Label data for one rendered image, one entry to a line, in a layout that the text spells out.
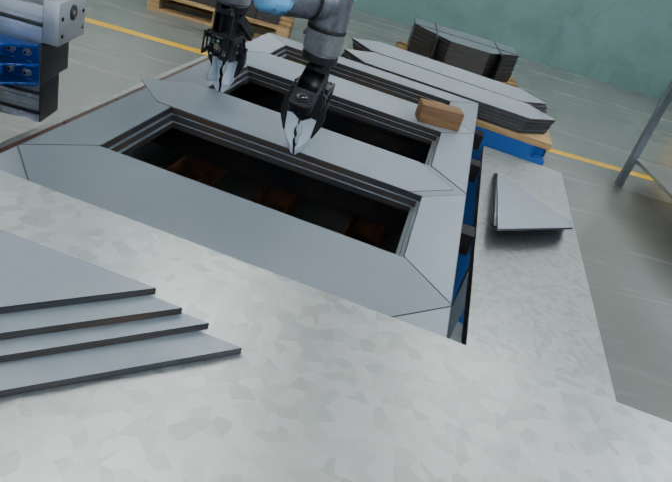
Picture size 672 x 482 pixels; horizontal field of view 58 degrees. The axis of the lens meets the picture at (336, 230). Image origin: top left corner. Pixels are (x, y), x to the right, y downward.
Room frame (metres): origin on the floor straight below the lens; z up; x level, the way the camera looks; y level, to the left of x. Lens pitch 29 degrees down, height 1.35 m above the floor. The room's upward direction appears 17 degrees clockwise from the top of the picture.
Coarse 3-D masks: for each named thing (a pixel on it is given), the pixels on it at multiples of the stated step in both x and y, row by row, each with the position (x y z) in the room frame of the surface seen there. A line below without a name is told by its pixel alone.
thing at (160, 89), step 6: (150, 84) 1.28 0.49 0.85; (156, 84) 1.30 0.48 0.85; (162, 84) 1.31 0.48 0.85; (168, 84) 1.32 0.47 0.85; (174, 84) 1.33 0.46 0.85; (180, 84) 1.34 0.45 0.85; (186, 84) 1.35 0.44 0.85; (150, 90) 1.25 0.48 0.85; (156, 90) 1.26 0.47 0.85; (162, 90) 1.27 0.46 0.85; (168, 90) 1.28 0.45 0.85; (174, 90) 1.29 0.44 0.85; (156, 96) 1.23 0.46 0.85; (162, 96) 1.24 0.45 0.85
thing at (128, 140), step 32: (416, 96) 1.92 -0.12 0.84; (160, 128) 1.14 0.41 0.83; (192, 128) 1.18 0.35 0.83; (224, 128) 1.19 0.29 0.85; (384, 128) 1.59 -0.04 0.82; (416, 128) 1.59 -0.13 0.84; (288, 160) 1.17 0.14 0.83; (320, 160) 1.17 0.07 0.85; (384, 192) 1.15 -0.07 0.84; (416, 192) 1.16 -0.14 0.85; (448, 192) 1.21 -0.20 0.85
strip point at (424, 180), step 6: (420, 168) 1.29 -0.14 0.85; (426, 168) 1.30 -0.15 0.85; (414, 174) 1.24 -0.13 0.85; (420, 174) 1.25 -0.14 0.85; (426, 174) 1.27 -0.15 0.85; (432, 174) 1.28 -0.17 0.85; (414, 180) 1.21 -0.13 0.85; (420, 180) 1.22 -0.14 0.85; (426, 180) 1.23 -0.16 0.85; (432, 180) 1.24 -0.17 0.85; (438, 180) 1.25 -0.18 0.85; (414, 186) 1.18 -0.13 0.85; (420, 186) 1.19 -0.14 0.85; (426, 186) 1.20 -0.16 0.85; (432, 186) 1.21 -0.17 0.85; (438, 186) 1.22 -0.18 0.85; (444, 186) 1.23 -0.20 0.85
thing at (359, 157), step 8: (352, 144) 1.31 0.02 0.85; (360, 144) 1.32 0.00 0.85; (368, 144) 1.34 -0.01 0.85; (344, 152) 1.24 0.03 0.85; (352, 152) 1.26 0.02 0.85; (360, 152) 1.27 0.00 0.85; (368, 152) 1.29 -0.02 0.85; (376, 152) 1.30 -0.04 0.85; (384, 152) 1.32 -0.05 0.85; (344, 160) 1.20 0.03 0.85; (352, 160) 1.21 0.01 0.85; (360, 160) 1.23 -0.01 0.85; (368, 160) 1.24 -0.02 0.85; (376, 160) 1.26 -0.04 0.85; (344, 168) 1.16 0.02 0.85; (352, 168) 1.17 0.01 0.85; (360, 168) 1.19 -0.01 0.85; (368, 168) 1.20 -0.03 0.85; (368, 176) 1.16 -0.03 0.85
